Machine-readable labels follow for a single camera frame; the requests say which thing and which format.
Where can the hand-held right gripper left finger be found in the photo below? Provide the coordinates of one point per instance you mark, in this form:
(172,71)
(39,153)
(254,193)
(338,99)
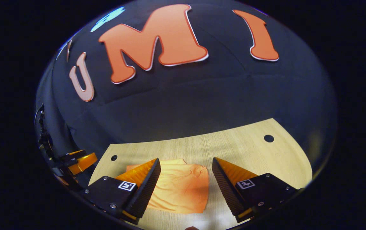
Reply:
(146,188)

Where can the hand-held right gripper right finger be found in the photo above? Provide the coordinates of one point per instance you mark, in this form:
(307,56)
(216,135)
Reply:
(227,191)

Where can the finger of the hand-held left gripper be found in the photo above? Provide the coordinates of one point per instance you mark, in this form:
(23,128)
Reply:
(72,155)
(85,161)

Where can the orange polo T-shirt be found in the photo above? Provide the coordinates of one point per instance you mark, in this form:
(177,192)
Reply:
(182,188)

